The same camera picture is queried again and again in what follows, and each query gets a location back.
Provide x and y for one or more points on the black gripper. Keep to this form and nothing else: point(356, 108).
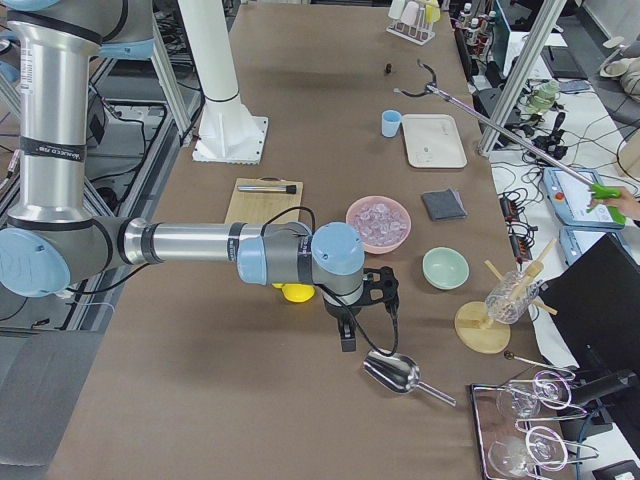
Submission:
point(339, 312)

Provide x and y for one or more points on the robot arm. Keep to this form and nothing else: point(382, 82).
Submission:
point(52, 241)

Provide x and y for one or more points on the metal ice scoop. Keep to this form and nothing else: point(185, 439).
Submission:
point(400, 374)

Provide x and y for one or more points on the pink bowl of ice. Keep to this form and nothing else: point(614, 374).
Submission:
point(383, 223)

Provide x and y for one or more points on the wooden cup stand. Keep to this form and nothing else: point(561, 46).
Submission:
point(483, 335)

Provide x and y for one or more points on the blue plastic cup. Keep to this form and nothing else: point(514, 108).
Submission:
point(390, 123)

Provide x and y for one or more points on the white cup rack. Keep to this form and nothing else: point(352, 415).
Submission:
point(419, 34)

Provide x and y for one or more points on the pink cup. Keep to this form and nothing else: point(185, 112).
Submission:
point(410, 13)

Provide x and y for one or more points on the white cup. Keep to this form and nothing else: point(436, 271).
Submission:
point(396, 9)

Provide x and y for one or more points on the yellow cup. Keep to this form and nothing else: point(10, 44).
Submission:
point(432, 12)

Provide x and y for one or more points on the yellow lemon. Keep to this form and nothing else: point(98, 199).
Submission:
point(295, 292)

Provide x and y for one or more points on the green ceramic bowl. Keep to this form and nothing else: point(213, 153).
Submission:
point(445, 268)

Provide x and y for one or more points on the metal rod black cap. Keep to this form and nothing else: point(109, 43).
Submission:
point(284, 189)

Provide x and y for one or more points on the wooden cutting board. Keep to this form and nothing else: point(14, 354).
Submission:
point(259, 207)

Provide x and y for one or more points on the grey folded cloth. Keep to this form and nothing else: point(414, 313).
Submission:
point(444, 205)

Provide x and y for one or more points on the clear textured glass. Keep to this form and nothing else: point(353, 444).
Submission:
point(509, 300)

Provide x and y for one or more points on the metal wine glass rack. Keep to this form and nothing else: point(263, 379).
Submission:
point(491, 425)

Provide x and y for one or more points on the cream rabbit tray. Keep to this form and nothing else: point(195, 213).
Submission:
point(432, 141)

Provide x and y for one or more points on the teach pendant tablet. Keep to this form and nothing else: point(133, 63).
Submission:
point(575, 241)
point(570, 198)

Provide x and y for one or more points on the black monitor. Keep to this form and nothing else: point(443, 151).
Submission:
point(597, 303)

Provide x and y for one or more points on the reacher grabber tool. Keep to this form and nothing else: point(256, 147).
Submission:
point(611, 197)

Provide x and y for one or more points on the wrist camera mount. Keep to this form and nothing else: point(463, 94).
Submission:
point(380, 286)

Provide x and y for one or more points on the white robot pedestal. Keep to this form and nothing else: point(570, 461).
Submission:
point(228, 132)

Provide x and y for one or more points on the aluminium frame post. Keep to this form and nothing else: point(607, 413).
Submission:
point(541, 29)

